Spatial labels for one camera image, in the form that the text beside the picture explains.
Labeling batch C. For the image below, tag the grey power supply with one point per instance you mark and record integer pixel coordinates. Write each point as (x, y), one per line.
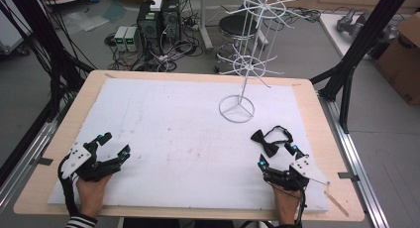
(120, 38)
(132, 39)

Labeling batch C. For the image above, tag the thin wooden stick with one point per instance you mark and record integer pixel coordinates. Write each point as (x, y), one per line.
(336, 203)

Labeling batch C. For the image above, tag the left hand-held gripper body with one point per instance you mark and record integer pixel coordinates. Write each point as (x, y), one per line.
(81, 158)

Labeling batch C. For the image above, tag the person's right hand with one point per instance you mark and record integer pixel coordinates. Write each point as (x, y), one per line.
(286, 205)

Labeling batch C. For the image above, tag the white stand leg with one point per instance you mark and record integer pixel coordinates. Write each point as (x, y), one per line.
(205, 26)

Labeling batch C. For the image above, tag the black bow tie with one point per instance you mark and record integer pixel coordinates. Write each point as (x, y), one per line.
(265, 142)

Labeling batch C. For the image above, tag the black round stool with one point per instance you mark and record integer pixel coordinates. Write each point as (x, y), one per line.
(236, 26)

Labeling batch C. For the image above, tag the black metal frame post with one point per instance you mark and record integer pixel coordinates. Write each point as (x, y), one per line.
(360, 43)

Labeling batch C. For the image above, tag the black computer tower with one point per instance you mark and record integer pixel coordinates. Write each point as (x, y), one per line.
(171, 20)
(149, 29)

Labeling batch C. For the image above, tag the grey machine part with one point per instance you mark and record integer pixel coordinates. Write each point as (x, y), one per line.
(360, 23)

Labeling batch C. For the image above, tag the white foam mat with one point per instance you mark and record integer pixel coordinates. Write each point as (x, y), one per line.
(185, 148)

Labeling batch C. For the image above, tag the aluminium rail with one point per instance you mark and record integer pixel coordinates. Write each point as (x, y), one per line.
(29, 155)
(355, 162)

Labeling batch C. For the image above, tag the cardboard box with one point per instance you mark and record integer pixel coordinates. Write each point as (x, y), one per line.
(401, 62)

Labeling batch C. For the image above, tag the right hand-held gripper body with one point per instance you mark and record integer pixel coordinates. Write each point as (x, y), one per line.
(294, 175)

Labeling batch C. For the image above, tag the person's left hand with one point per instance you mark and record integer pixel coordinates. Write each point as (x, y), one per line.
(92, 195)

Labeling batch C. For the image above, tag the white box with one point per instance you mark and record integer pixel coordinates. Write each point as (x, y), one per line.
(156, 4)

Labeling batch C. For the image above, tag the grey tape strip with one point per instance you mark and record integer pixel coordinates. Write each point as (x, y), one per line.
(42, 161)
(348, 176)

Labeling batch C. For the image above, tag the clear plastic sheet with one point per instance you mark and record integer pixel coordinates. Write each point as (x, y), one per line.
(84, 21)

